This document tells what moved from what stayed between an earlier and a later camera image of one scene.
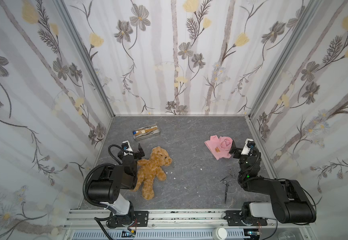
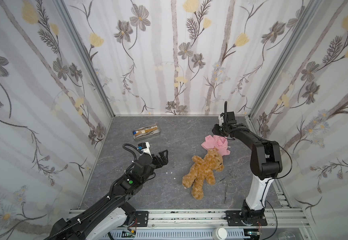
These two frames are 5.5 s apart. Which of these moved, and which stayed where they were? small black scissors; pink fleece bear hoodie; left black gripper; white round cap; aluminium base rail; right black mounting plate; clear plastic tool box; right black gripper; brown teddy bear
Moved: pink fleece bear hoodie; right black gripper; brown teddy bear; left black gripper
Stayed: white round cap; aluminium base rail; small black scissors; clear plastic tool box; right black mounting plate
